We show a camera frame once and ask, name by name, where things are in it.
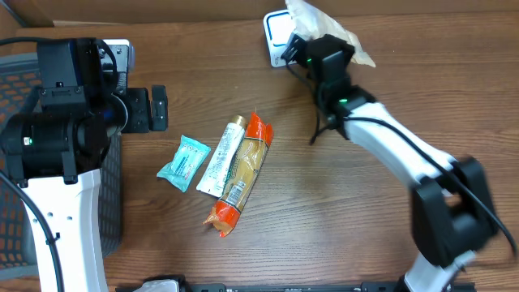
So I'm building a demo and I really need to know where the teal snack packet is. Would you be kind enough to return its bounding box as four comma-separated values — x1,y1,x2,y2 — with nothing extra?
157,135,211,192

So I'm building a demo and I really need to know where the white gold tube package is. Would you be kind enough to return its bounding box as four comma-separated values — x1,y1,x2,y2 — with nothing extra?
196,115,247,198

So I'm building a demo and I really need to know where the orange cracker sleeve package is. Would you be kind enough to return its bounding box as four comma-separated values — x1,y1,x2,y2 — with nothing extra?
204,112,273,237

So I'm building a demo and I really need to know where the brown white cookie pouch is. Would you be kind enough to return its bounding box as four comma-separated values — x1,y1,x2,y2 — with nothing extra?
285,0,376,67

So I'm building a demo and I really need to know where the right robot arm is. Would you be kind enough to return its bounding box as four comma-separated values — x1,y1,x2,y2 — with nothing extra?
298,35,502,291

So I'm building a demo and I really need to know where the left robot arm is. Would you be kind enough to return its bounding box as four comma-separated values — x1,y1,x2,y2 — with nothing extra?
1,37,169,291

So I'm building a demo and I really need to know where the white barcode scanner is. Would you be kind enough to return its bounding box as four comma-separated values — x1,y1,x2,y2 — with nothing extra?
263,10,295,68

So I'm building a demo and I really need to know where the grey plastic basket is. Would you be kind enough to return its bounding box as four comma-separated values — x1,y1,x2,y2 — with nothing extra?
1,53,122,281

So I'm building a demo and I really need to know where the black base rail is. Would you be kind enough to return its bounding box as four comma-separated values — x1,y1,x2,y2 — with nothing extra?
115,275,407,292

